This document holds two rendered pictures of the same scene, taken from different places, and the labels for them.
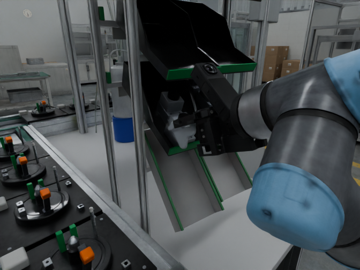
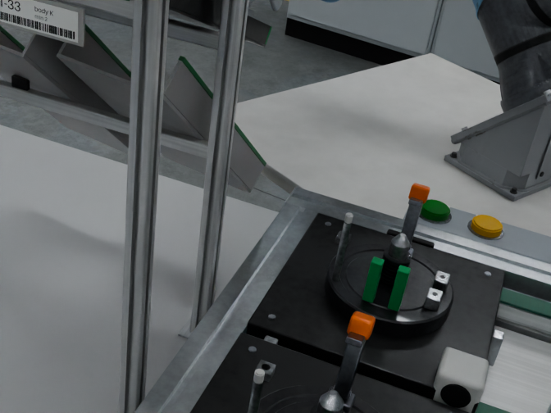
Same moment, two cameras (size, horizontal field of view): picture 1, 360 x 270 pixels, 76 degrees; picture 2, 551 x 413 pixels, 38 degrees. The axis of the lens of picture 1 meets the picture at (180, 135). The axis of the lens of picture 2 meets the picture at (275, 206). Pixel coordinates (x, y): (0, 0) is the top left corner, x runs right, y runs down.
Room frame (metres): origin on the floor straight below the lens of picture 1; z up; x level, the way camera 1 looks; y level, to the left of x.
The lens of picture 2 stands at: (0.84, 0.76, 1.51)
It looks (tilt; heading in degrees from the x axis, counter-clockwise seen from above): 32 degrees down; 239
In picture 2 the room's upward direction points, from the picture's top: 9 degrees clockwise
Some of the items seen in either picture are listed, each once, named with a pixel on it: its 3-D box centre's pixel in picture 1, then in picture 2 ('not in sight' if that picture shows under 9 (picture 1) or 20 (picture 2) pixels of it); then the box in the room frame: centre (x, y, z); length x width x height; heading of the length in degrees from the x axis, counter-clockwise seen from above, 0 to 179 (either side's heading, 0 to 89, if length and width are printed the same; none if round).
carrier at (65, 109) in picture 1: (78, 102); not in sight; (1.69, 0.76, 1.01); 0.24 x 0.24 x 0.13; 43
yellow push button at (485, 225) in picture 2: not in sight; (485, 229); (0.14, 0.13, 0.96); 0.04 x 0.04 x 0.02
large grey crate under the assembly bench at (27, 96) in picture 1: (25, 95); not in sight; (4.94, 3.33, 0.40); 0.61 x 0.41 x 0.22; 126
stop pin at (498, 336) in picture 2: not in sight; (493, 347); (0.27, 0.31, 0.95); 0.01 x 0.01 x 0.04; 43
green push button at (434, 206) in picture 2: not in sight; (434, 212); (0.19, 0.08, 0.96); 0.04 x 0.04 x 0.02
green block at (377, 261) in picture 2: (74, 234); (373, 279); (0.40, 0.24, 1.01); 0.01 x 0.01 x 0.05; 43
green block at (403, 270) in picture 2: (61, 241); (398, 288); (0.38, 0.26, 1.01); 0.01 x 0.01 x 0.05; 43
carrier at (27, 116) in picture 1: (42, 107); not in sight; (1.52, 0.93, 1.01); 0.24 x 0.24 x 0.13; 43
